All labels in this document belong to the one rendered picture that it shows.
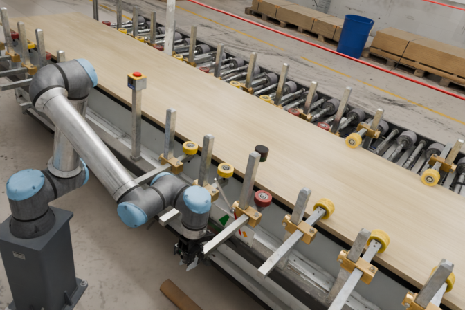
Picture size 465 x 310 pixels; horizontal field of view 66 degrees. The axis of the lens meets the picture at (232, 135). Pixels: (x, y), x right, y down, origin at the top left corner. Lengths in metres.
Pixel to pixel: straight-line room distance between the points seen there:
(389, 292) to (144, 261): 1.48
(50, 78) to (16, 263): 1.01
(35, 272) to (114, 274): 0.59
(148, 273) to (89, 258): 0.39
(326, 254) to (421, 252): 0.39
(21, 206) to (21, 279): 0.46
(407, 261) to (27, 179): 1.63
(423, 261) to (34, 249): 1.66
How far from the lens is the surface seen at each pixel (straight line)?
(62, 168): 1.79
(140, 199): 1.17
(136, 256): 2.55
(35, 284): 2.11
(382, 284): 1.77
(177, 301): 2.28
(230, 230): 1.55
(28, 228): 1.89
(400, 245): 1.74
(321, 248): 1.81
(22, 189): 1.76
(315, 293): 1.67
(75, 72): 1.43
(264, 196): 1.67
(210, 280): 2.45
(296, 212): 1.46
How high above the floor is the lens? 1.98
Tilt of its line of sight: 31 degrees down
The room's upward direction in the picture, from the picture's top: 10 degrees clockwise
